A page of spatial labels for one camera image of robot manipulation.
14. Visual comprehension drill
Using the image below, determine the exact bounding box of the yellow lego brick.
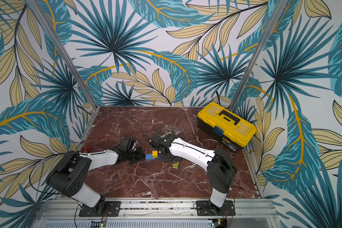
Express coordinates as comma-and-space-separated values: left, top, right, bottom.
152, 151, 158, 158

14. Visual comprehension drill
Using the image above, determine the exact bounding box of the long light blue lego brick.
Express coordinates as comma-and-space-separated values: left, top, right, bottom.
145, 154, 154, 161

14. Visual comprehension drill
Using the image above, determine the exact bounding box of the green lego brick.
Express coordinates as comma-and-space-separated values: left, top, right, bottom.
173, 162, 179, 169

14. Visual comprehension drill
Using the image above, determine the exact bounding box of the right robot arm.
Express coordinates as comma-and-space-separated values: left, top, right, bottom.
149, 134, 237, 209

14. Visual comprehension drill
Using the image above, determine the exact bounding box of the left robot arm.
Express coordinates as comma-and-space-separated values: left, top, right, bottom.
46, 136, 145, 211

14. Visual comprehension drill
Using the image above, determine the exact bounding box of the red emergency stop button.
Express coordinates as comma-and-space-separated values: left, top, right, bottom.
80, 146, 93, 154

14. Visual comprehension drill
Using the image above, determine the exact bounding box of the yellow black toolbox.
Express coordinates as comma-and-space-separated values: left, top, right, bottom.
197, 102, 257, 152

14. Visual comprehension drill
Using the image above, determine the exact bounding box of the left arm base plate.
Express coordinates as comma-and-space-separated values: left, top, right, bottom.
79, 201, 121, 218

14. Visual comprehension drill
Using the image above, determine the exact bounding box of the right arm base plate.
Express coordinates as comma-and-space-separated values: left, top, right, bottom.
195, 200, 236, 216

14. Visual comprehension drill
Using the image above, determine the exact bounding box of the aluminium front rail frame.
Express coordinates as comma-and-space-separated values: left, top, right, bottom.
32, 198, 283, 228

